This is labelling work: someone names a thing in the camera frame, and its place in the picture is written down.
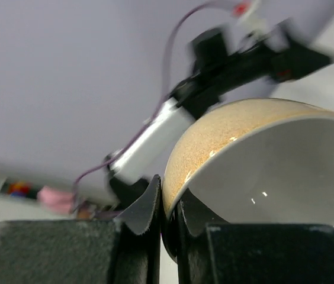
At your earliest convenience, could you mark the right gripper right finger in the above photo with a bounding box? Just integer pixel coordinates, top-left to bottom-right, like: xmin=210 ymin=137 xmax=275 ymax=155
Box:
xmin=176 ymin=191 xmax=334 ymax=283

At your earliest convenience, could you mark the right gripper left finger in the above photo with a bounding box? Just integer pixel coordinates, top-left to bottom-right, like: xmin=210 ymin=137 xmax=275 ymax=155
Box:
xmin=0 ymin=175 xmax=161 ymax=283

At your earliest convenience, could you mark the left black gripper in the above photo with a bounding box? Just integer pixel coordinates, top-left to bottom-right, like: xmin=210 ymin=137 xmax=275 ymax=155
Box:
xmin=190 ymin=19 xmax=334 ymax=98

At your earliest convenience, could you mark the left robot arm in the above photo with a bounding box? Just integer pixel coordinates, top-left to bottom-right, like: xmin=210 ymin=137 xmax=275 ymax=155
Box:
xmin=105 ymin=21 xmax=334 ymax=209

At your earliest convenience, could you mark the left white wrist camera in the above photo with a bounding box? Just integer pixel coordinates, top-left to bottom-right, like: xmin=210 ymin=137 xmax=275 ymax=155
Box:
xmin=232 ymin=0 xmax=267 ymax=31

